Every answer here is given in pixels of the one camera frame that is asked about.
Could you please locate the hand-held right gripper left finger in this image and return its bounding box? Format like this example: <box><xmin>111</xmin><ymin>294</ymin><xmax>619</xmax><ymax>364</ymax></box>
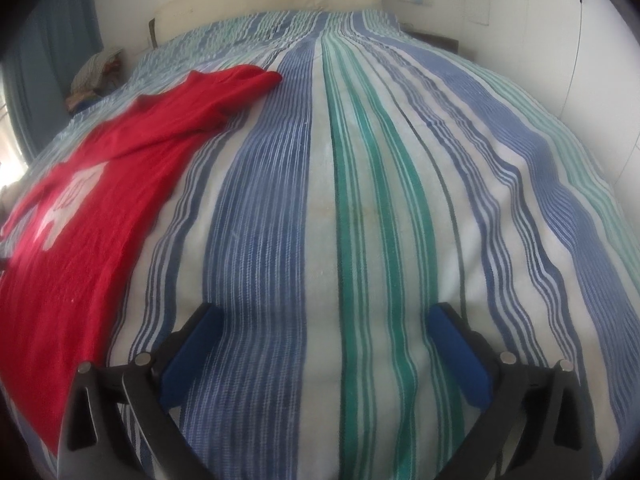
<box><xmin>56</xmin><ymin>304</ymin><xmax>227</xmax><ymax>480</ymax></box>

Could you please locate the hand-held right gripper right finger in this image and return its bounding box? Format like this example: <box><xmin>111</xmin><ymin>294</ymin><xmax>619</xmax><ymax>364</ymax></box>
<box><xmin>429</xmin><ymin>302</ymin><xmax>599</xmax><ymax>480</ymax></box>

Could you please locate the red sweater with white rabbit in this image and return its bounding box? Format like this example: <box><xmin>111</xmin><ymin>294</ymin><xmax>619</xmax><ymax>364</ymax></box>
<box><xmin>0</xmin><ymin>65</ymin><xmax>284</xmax><ymax>454</ymax></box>

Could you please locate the blue curtain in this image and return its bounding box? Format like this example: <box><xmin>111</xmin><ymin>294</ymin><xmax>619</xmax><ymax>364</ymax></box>
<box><xmin>2</xmin><ymin>0</ymin><xmax>104</xmax><ymax>161</ymax></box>

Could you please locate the pile of mixed clothes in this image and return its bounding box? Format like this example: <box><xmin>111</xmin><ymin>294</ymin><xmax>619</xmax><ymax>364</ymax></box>
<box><xmin>65</xmin><ymin>47</ymin><xmax>127</xmax><ymax>112</ymax></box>

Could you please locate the striped blue green bed cover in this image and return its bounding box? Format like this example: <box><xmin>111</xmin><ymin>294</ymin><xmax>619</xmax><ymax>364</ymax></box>
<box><xmin>0</xmin><ymin>9</ymin><xmax>640</xmax><ymax>480</ymax></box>

